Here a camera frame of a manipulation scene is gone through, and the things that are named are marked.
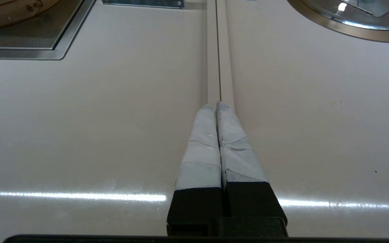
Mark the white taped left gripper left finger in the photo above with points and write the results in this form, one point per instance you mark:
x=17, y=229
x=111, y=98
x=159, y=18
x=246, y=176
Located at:
x=199, y=168

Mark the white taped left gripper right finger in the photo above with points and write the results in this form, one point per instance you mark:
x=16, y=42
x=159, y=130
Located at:
x=245, y=189

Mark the steel hinged lid black knob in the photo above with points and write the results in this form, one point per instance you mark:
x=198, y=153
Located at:
x=383, y=13

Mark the clear acrylic sign holder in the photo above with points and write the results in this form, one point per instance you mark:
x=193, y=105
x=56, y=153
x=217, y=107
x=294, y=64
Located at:
x=140, y=2

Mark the bamboo steamer stack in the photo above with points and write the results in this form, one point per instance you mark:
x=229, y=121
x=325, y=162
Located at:
x=5, y=13

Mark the recessed steel tray frame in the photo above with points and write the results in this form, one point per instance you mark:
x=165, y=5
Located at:
x=29, y=37

